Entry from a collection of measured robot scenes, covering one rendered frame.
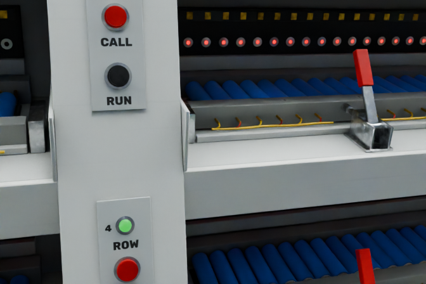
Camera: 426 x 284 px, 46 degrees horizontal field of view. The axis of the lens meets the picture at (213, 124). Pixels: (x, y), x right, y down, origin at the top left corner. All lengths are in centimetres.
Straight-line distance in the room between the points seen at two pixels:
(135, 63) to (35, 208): 13
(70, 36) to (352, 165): 25
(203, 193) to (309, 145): 11
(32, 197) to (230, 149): 16
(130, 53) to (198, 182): 11
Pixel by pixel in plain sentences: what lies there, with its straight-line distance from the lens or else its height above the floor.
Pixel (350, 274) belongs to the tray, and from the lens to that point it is 57.
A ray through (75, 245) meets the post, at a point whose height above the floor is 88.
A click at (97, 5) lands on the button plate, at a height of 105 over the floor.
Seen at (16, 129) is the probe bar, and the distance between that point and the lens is 43.
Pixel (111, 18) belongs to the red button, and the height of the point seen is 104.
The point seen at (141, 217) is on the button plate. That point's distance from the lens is 39.
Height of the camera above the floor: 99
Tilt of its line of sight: 4 degrees down
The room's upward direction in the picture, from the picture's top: 2 degrees counter-clockwise
